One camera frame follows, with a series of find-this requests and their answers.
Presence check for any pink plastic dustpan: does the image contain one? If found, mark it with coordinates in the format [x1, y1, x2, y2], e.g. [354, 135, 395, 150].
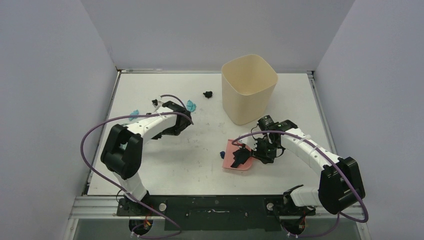
[220, 139, 254, 171]

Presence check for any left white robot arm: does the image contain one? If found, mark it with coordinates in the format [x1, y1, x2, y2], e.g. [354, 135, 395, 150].
[100, 101, 192, 216]

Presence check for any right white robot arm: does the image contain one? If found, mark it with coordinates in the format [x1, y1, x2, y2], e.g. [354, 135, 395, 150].
[252, 115, 366, 215]

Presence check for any light blue scrap centre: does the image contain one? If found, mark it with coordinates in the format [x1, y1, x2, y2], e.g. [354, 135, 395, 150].
[186, 100, 197, 113]

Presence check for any light blue scrap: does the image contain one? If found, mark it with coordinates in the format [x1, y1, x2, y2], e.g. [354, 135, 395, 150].
[186, 100, 197, 113]
[128, 109, 140, 121]

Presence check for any long black paper scrap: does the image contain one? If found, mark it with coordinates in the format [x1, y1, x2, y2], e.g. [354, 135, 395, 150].
[230, 148, 251, 168]

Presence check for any small black scrap top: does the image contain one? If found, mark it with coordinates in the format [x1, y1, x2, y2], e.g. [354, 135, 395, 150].
[203, 91, 213, 99]

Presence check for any light blue scrap far left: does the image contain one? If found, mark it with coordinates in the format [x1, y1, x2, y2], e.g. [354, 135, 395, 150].
[128, 109, 140, 121]

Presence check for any beige plastic waste bin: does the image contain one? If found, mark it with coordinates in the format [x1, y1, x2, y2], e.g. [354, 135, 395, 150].
[221, 54, 279, 126]

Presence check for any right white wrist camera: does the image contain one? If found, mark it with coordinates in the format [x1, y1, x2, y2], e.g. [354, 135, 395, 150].
[236, 132, 262, 151]

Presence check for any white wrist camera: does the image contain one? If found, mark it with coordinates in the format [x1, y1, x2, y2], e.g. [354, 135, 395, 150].
[236, 132, 262, 151]
[151, 96, 164, 112]

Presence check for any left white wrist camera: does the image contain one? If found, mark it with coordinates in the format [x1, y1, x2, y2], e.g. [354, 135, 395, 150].
[151, 96, 164, 112]

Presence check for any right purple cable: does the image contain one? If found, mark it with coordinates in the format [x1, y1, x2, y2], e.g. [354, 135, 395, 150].
[230, 130, 370, 239]

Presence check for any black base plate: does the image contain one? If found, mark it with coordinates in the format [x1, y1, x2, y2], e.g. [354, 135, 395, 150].
[116, 195, 316, 232]

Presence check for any aluminium rail frame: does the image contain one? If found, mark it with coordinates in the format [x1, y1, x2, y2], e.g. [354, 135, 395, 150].
[306, 70, 369, 220]

